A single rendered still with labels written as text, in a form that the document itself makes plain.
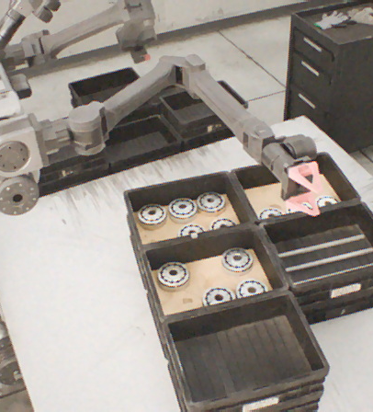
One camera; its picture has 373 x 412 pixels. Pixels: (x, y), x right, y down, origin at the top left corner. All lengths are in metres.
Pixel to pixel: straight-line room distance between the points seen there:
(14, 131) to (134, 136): 1.90
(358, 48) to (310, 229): 1.45
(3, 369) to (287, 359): 1.13
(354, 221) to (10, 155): 1.23
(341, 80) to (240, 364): 1.98
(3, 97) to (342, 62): 2.11
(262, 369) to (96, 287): 0.71
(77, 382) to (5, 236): 0.75
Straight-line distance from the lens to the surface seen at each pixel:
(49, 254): 2.31
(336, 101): 3.41
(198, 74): 1.69
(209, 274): 1.98
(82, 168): 3.00
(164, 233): 2.12
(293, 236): 2.11
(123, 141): 3.35
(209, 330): 1.82
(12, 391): 2.50
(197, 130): 3.15
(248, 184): 2.28
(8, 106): 1.56
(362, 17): 3.62
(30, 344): 2.05
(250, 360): 1.78
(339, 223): 2.16
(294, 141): 1.43
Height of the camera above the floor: 2.31
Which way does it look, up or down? 42 degrees down
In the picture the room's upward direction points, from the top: 2 degrees counter-clockwise
